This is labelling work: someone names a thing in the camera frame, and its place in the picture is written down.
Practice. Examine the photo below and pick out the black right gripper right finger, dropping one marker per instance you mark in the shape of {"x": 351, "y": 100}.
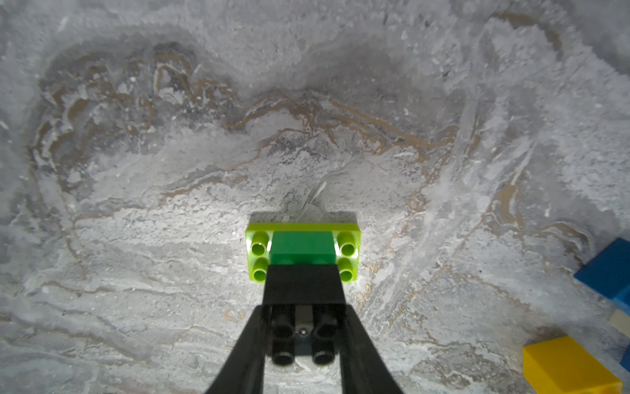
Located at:
{"x": 362, "y": 369}

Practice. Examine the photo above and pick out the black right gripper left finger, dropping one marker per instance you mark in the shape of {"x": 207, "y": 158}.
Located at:
{"x": 243, "y": 371}

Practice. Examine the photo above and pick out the black square lego brick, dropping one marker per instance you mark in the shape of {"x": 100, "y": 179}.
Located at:
{"x": 303, "y": 306}

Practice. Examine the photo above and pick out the dark green square lego brick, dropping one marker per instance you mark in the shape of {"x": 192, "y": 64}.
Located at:
{"x": 302, "y": 247}

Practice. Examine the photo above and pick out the lime long base lego brick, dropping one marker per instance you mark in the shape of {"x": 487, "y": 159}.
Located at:
{"x": 347, "y": 238}

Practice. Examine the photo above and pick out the blue square lego brick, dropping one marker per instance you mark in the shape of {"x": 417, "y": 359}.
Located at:
{"x": 608, "y": 274}

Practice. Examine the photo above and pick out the yellow lego brick near arm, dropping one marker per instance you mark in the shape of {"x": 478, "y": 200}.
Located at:
{"x": 562, "y": 366}

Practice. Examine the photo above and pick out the cream small lego brick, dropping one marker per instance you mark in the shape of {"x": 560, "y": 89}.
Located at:
{"x": 621, "y": 322}

